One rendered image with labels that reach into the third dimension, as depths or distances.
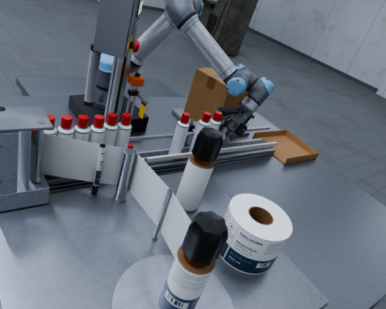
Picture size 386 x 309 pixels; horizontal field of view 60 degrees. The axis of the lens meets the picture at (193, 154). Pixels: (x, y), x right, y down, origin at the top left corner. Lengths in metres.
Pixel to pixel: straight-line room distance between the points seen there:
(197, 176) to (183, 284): 0.40
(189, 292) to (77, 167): 0.53
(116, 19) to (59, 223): 0.61
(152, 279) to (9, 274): 0.34
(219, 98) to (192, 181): 0.74
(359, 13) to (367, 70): 1.47
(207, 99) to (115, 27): 0.83
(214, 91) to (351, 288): 1.06
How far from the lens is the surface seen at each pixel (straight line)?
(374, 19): 10.14
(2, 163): 0.96
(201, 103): 1.79
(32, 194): 1.04
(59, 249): 0.97
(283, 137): 2.14
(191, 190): 1.09
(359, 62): 10.13
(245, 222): 0.98
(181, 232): 0.89
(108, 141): 1.19
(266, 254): 1.01
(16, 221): 1.04
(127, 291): 0.89
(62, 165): 1.10
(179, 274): 0.76
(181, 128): 1.32
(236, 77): 1.36
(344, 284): 1.32
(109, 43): 1.07
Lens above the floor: 1.61
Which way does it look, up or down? 30 degrees down
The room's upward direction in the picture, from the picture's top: 19 degrees clockwise
